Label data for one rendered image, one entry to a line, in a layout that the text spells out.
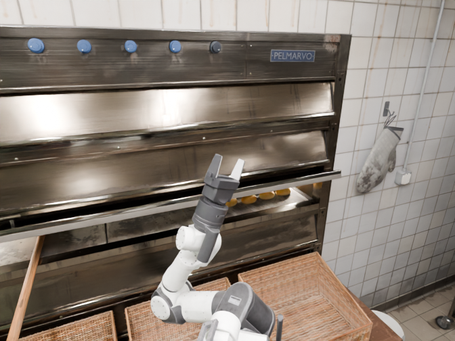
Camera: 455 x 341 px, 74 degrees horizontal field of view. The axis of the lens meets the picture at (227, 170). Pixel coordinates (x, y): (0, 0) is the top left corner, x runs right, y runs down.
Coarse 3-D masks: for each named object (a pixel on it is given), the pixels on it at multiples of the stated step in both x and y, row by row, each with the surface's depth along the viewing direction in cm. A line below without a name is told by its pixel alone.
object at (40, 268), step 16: (272, 208) 173; (288, 208) 173; (304, 208) 176; (224, 224) 158; (240, 224) 162; (128, 240) 144; (144, 240) 144; (160, 240) 146; (48, 256) 132; (64, 256) 132; (80, 256) 133; (96, 256) 136; (0, 272) 123; (16, 272) 124
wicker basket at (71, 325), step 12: (108, 312) 145; (72, 324) 139; (84, 324) 141; (108, 324) 146; (36, 336) 133; (48, 336) 136; (60, 336) 138; (72, 336) 140; (84, 336) 142; (96, 336) 144; (108, 336) 146
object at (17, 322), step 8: (40, 240) 139; (40, 248) 134; (32, 256) 128; (32, 264) 123; (32, 272) 119; (24, 280) 115; (32, 280) 116; (24, 288) 111; (24, 296) 107; (24, 304) 104; (16, 312) 101; (24, 312) 102; (16, 320) 98; (16, 328) 95; (8, 336) 93; (16, 336) 93
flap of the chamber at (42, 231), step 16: (288, 176) 162; (336, 176) 157; (192, 192) 144; (240, 192) 137; (256, 192) 140; (96, 208) 130; (112, 208) 127; (160, 208) 124; (176, 208) 127; (0, 224) 119; (16, 224) 117; (80, 224) 113; (96, 224) 115; (0, 240) 104
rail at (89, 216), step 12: (288, 180) 146; (300, 180) 149; (144, 204) 122; (156, 204) 123; (168, 204) 125; (84, 216) 113; (96, 216) 115; (108, 216) 117; (12, 228) 105; (24, 228) 107; (36, 228) 108
